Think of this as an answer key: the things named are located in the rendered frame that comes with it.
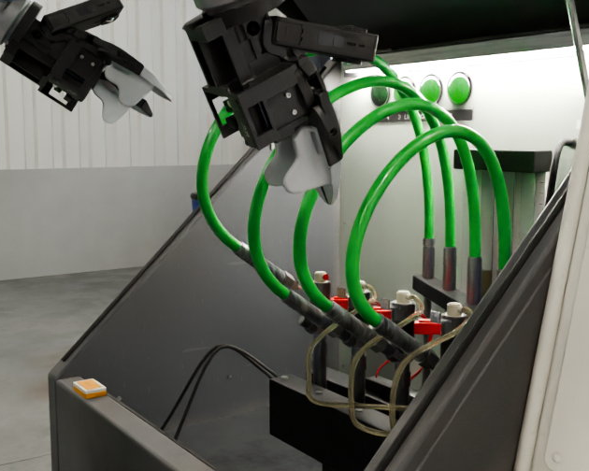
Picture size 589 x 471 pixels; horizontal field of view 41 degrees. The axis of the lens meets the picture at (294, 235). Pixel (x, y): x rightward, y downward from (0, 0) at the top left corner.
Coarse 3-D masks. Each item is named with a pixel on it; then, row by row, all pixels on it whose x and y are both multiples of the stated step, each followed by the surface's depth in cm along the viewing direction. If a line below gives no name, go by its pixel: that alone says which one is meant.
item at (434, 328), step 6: (414, 324) 91; (420, 324) 91; (426, 324) 91; (432, 324) 91; (438, 324) 91; (414, 330) 91; (420, 330) 91; (426, 330) 91; (432, 330) 91; (438, 330) 91
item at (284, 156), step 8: (296, 128) 73; (280, 144) 74; (288, 144) 74; (280, 152) 74; (288, 152) 75; (272, 160) 74; (280, 160) 74; (288, 160) 75; (272, 168) 74; (280, 168) 75; (288, 168) 75; (272, 176) 74; (280, 176) 75; (272, 184) 75; (280, 184) 75; (320, 192) 77
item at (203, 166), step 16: (384, 64) 106; (400, 96) 110; (224, 112) 93; (416, 112) 110; (416, 128) 111; (208, 144) 92; (208, 160) 92; (432, 192) 114; (208, 208) 93; (432, 208) 114; (208, 224) 94; (432, 224) 115; (224, 240) 95; (432, 240) 115
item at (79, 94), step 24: (24, 24) 98; (24, 48) 99; (48, 48) 101; (72, 48) 101; (96, 48) 102; (24, 72) 102; (48, 72) 101; (72, 72) 100; (96, 72) 102; (48, 96) 105; (72, 96) 104
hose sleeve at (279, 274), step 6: (240, 246) 96; (246, 246) 97; (234, 252) 97; (240, 252) 96; (246, 252) 96; (240, 258) 97; (246, 258) 97; (252, 264) 98; (270, 264) 99; (270, 270) 99; (276, 270) 99; (276, 276) 99; (282, 276) 100
